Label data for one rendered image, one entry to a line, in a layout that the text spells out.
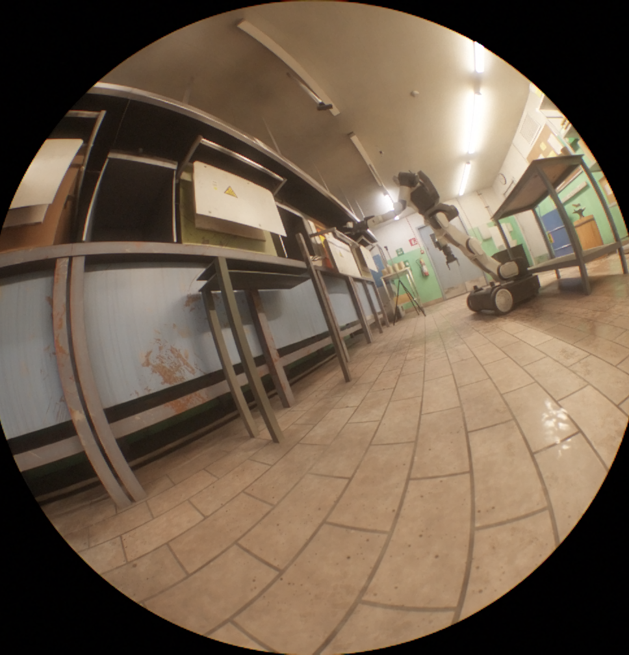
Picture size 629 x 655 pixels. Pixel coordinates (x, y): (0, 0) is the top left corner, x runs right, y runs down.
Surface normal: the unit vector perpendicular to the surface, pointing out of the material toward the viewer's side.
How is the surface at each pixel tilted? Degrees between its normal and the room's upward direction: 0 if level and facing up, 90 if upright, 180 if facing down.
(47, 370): 90
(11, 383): 90
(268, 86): 180
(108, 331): 90
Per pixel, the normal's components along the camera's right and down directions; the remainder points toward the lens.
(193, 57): 0.32, 0.95
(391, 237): -0.51, 0.15
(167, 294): 0.80, -0.29
